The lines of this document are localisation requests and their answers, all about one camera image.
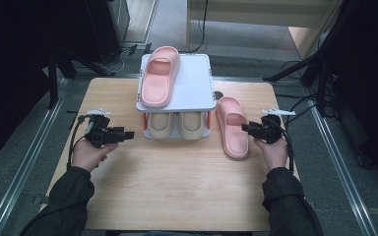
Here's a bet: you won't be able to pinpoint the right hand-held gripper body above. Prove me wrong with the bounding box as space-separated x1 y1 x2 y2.
257 108 296 145

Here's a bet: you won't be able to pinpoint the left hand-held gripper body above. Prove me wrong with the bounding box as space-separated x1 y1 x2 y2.
85 108 113 149

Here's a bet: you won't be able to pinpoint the pink slide slipper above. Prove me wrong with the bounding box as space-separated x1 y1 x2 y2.
140 45 181 109
215 96 250 161

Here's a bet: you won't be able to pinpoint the cream clog with holes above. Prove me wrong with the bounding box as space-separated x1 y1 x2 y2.
147 111 175 140
178 111 206 141

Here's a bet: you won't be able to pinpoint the grey two-tier shoe rack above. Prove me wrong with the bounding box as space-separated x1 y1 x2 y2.
136 53 218 142

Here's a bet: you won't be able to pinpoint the person's right hand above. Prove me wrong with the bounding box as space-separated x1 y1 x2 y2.
253 134 289 173

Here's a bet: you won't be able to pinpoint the person's left hand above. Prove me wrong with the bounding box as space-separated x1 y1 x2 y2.
71 139 119 173

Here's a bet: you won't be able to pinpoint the black tripod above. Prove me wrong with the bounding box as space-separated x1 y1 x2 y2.
263 45 346 87

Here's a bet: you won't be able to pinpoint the black metal stand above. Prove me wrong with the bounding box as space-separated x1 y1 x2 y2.
45 45 116 111

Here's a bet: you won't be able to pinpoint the dark cabinet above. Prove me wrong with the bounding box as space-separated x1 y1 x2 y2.
88 0 131 65

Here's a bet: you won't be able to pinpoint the left hand-held gripper black cable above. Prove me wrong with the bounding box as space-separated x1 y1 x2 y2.
66 114 95 171

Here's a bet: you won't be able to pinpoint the hand-held gripper black cable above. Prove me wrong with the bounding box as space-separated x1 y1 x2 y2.
269 116 295 174
66 114 95 171

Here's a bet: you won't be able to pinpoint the right hand-held gripper black cable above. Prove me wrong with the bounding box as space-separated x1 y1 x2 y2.
269 116 295 174

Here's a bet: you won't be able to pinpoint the black floor cables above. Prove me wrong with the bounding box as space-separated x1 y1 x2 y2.
283 92 319 127

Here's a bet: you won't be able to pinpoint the white floor cable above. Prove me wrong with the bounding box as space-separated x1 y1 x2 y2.
99 48 127 74

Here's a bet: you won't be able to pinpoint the metal floor rail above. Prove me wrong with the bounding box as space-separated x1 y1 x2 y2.
303 82 378 236
0 78 72 236

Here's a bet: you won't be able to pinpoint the black hanging cable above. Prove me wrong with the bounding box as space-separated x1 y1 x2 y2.
190 0 210 54

